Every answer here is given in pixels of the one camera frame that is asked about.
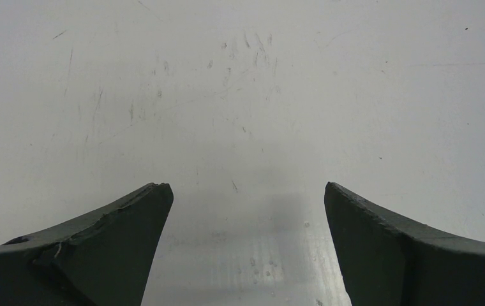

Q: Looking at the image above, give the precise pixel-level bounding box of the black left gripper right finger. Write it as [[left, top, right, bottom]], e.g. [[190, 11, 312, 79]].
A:
[[324, 182, 485, 305]]

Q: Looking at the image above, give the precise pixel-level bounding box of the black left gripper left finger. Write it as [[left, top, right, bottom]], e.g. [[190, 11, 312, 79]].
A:
[[0, 183, 174, 305]]

